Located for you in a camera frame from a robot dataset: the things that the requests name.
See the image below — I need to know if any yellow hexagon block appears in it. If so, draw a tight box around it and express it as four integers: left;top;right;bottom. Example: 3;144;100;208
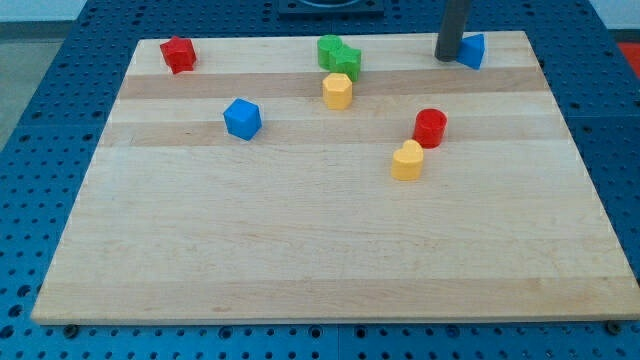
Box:
322;73;353;110

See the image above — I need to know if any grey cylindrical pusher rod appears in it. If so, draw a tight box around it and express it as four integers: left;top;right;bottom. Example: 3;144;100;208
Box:
434;0;471;62

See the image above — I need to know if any blue triangle block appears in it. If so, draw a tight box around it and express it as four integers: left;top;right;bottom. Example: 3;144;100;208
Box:
456;34;485;70

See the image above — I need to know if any green cylinder block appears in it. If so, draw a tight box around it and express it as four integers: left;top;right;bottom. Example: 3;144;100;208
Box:
316;34;343;70

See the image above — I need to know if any wooden board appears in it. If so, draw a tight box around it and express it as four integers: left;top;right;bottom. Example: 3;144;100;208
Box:
31;31;639;325

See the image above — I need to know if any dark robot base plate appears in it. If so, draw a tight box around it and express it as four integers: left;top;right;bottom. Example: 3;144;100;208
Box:
274;0;385;16

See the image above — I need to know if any red cylinder block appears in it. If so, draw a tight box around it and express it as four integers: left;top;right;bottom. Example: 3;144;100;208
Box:
412;108;447;149

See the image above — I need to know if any yellow heart block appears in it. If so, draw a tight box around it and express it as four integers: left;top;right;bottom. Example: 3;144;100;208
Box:
391;139;424;181

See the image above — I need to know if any blue cube block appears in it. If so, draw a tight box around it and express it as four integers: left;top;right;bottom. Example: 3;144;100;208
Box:
223;98;262;141

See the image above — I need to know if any red star block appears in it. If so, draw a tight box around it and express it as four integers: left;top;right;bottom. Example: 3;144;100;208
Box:
160;36;197;74

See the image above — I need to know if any green star block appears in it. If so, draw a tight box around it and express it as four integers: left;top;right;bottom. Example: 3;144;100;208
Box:
329;45;362;82

